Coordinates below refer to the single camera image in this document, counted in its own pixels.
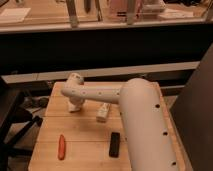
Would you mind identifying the white sponge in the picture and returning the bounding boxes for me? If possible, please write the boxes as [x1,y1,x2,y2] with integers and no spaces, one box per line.
[68,105,81,113]

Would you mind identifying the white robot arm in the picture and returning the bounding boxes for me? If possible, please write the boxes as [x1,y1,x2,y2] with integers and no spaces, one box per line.
[61,73,179,171]

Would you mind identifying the white squeeze bottle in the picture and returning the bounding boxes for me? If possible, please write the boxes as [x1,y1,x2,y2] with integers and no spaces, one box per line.
[96,103,111,122]

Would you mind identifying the orange carrot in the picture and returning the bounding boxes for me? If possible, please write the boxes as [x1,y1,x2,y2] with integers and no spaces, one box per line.
[58,135,66,160]

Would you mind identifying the black rectangular bar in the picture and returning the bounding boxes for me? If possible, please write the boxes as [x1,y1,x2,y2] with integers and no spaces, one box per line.
[109,132,120,158]

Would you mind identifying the white paper sheet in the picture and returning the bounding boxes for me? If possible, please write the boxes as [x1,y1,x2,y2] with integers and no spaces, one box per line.
[0,8,30,23]

